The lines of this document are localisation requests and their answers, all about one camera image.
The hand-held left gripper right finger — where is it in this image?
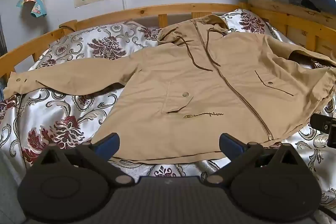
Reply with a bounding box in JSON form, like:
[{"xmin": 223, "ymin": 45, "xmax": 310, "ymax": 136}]
[{"xmin": 205, "ymin": 133, "xmax": 302, "ymax": 185}]

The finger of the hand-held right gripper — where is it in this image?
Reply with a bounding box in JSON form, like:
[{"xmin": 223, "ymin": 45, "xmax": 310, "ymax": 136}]
[{"xmin": 310, "ymin": 113, "xmax": 336, "ymax": 148}]

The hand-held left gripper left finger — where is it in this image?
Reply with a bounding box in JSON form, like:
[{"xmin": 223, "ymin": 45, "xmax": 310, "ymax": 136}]
[{"xmin": 39, "ymin": 133, "xmax": 135, "ymax": 186}]

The tan hooded jacket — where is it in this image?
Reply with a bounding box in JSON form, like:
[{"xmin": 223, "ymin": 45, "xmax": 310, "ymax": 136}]
[{"xmin": 4, "ymin": 14, "xmax": 336, "ymax": 165}]

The floral satin bedsheet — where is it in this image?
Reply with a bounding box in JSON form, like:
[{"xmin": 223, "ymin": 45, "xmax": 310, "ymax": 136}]
[{"xmin": 0, "ymin": 9, "xmax": 336, "ymax": 214}]

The wooden bed frame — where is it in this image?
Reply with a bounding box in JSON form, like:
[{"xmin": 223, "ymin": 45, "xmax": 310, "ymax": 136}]
[{"xmin": 0, "ymin": 0, "xmax": 336, "ymax": 83}]

